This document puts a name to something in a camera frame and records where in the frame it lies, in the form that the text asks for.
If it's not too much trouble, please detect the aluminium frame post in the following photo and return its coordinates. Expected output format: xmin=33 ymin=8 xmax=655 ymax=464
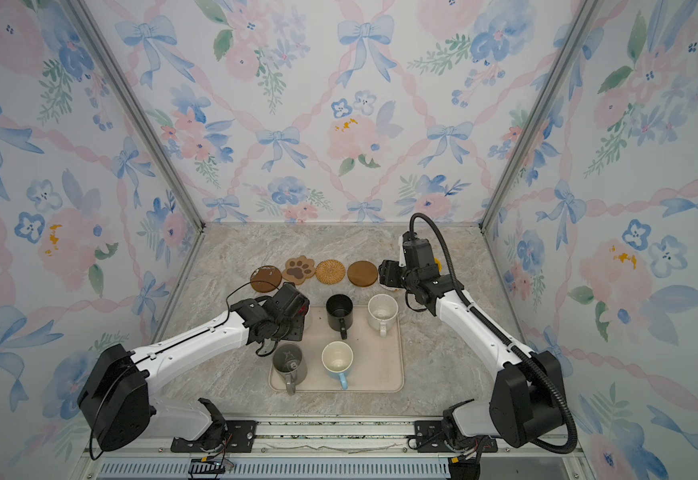
xmin=479 ymin=0 xmax=601 ymax=236
xmin=61 ymin=0 xmax=205 ymax=231

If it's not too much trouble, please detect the aluminium frame post left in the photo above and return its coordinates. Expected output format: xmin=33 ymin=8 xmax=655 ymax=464
xmin=61 ymin=0 xmax=205 ymax=231

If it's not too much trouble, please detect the grey glass mug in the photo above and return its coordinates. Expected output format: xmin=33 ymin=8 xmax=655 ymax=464
xmin=272 ymin=344 xmax=308 ymax=395

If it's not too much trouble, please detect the cork paw print coaster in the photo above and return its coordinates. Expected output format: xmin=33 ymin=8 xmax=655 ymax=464
xmin=281 ymin=255 xmax=316 ymax=285

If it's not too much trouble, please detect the black mug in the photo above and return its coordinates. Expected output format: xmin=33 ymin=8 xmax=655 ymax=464
xmin=325 ymin=294 xmax=354 ymax=340

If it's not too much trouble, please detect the aluminium frame post right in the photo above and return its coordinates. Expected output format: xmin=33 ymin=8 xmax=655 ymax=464
xmin=479 ymin=0 xmax=601 ymax=236

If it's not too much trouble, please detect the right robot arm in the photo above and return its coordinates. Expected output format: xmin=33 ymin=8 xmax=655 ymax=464
xmin=378 ymin=260 xmax=578 ymax=454

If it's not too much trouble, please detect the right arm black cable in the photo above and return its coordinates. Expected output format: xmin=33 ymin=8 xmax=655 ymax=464
xmin=408 ymin=212 xmax=579 ymax=455

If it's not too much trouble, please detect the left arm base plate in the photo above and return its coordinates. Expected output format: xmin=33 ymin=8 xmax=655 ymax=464
xmin=170 ymin=420 xmax=257 ymax=454

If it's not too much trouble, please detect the cream white mug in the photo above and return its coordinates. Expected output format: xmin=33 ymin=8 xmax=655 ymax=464
xmin=367 ymin=294 xmax=399 ymax=338

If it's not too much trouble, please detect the white mug red inside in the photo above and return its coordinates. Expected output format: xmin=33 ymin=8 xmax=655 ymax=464
xmin=297 ymin=300 xmax=310 ymax=321

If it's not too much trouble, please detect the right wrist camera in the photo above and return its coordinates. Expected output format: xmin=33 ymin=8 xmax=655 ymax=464
xmin=400 ymin=231 xmax=437 ymax=268

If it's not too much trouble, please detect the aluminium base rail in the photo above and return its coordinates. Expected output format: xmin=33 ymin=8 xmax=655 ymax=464
xmin=70 ymin=417 xmax=595 ymax=479

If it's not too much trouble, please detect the beige serving tray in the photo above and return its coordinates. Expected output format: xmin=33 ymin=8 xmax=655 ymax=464
xmin=296 ymin=304 xmax=404 ymax=394

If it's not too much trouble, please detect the woven rattan round coaster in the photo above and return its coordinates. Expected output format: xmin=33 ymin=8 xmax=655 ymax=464
xmin=315 ymin=259 xmax=346 ymax=285

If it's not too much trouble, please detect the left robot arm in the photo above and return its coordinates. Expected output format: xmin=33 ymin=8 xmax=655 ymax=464
xmin=77 ymin=294 xmax=310 ymax=452

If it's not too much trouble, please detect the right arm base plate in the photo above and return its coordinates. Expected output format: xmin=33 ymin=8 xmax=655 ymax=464
xmin=408 ymin=419 xmax=498 ymax=454

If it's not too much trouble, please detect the plain round wooden coaster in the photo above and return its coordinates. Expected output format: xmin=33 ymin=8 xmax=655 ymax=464
xmin=347 ymin=260 xmax=378 ymax=288

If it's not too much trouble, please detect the dark glossy wooden round coaster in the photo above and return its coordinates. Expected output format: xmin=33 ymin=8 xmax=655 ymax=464
xmin=249 ymin=265 xmax=282 ymax=293

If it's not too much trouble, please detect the white mug blue handle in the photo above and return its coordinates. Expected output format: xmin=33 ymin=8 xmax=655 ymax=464
xmin=321 ymin=341 xmax=354 ymax=390

